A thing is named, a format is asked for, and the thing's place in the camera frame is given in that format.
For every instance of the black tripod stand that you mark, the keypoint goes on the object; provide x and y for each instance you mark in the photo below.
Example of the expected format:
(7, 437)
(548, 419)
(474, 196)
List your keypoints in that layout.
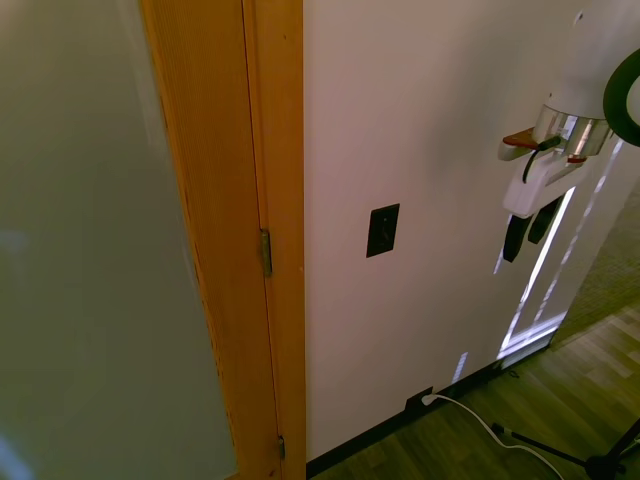
(590, 452)

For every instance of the black wall outlet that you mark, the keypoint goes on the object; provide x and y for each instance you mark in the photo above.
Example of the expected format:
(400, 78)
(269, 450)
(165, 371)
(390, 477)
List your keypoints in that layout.
(419, 398)

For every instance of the small metal door hinge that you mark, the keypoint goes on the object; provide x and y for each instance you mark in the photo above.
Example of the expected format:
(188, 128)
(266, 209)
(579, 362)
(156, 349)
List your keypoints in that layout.
(281, 446)

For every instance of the black baseboard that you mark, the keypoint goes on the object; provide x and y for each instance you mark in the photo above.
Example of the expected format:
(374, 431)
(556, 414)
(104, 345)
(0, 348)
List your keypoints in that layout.
(430, 415)

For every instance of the large metal door hinge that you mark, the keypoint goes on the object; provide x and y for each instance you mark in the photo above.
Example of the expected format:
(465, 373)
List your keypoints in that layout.
(266, 251)

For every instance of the wooden door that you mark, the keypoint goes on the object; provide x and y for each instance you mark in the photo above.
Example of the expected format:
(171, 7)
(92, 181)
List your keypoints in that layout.
(120, 250)

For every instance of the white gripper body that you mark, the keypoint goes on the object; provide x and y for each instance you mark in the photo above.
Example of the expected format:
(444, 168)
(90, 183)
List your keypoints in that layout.
(531, 185)

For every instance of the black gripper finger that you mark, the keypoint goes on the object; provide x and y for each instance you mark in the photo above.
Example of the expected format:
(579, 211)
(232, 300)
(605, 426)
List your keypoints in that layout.
(512, 240)
(542, 220)

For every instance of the wooden door frame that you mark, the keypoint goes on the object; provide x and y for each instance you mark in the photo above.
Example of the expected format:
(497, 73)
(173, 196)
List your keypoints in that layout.
(282, 200)

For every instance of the black light switch plate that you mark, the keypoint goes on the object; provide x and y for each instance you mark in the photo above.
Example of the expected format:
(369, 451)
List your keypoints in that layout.
(382, 230)

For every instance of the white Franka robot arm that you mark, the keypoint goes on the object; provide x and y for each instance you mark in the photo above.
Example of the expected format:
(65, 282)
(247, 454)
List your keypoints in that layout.
(580, 60)

